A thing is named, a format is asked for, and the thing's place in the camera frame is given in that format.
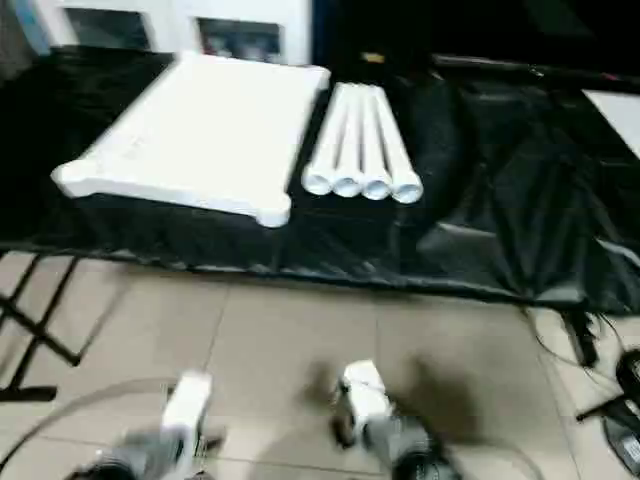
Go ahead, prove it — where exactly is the white plastic table leg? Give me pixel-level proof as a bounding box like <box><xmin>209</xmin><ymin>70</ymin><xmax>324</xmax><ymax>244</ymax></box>
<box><xmin>331</xmin><ymin>83</ymin><xmax>369</xmax><ymax>199</ymax></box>
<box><xmin>301</xmin><ymin>82</ymin><xmax>355</xmax><ymax>198</ymax></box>
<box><xmin>372</xmin><ymin>85</ymin><xmax>425</xmax><ymax>206</ymax></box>
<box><xmin>360</xmin><ymin>84</ymin><xmax>396</xmax><ymax>202</ymax></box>

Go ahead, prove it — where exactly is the white plastic table top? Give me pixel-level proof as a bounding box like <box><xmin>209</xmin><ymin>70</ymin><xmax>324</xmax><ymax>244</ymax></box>
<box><xmin>49</xmin><ymin>49</ymin><xmax>333</xmax><ymax>230</ymax></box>

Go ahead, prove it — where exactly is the black stick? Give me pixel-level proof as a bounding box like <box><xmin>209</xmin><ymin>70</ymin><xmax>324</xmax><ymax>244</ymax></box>
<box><xmin>574</xmin><ymin>392</ymin><xmax>629</xmax><ymax>422</ymax></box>

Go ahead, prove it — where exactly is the black mat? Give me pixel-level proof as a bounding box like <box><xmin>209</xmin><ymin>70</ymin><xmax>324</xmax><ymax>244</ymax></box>
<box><xmin>0</xmin><ymin>47</ymin><xmax>640</xmax><ymax>316</ymax></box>

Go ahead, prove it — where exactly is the black metal folding stand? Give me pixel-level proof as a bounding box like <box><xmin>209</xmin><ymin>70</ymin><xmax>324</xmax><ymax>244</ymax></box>
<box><xmin>0</xmin><ymin>252</ymin><xmax>101</xmax><ymax>404</ymax></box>

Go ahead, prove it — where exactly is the long black bar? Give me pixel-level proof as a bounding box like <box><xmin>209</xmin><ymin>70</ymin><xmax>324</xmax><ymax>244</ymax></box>
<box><xmin>430</xmin><ymin>52</ymin><xmax>640</xmax><ymax>91</ymax></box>

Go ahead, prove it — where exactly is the flat white board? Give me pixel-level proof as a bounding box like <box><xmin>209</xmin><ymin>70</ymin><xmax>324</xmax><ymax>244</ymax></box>
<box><xmin>579</xmin><ymin>87</ymin><xmax>640</xmax><ymax>164</ymax></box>

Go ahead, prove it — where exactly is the white cabinet with glass doors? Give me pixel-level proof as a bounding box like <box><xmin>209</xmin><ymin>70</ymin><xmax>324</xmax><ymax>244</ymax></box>
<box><xmin>32</xmin><ymin>0</ymin><xmax>311</xmax><ymax>69</ymax></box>

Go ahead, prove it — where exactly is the black left wrist camera cable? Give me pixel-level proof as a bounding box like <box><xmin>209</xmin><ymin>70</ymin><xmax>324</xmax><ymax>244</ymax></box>
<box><xmin>0</xmin><ymin>377</ymin><xmax>174</xmax><ymax>466</ymax></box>

